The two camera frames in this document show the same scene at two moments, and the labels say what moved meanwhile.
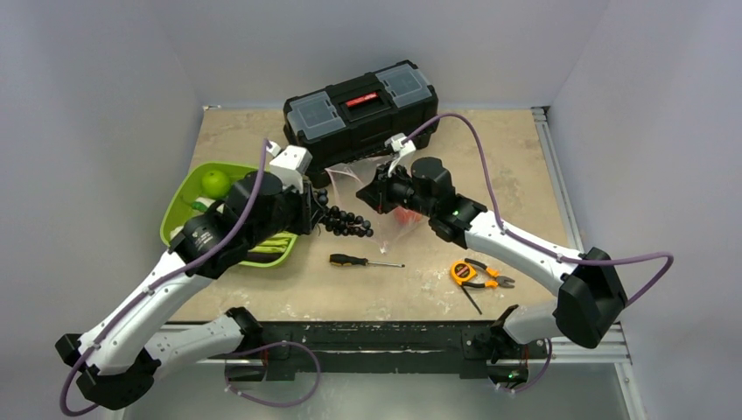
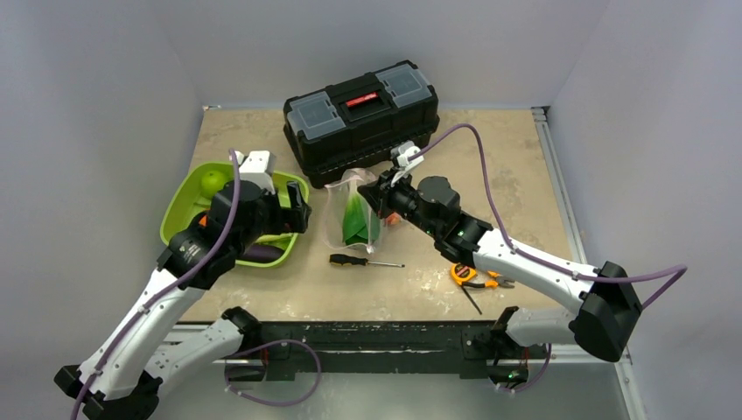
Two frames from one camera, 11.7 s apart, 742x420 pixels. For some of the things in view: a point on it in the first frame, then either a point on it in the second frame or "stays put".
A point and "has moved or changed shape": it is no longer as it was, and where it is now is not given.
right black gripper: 375,190 stays put
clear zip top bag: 384,227 has moved or changed shape
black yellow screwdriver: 348,261 stays put
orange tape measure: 462,271 stays put
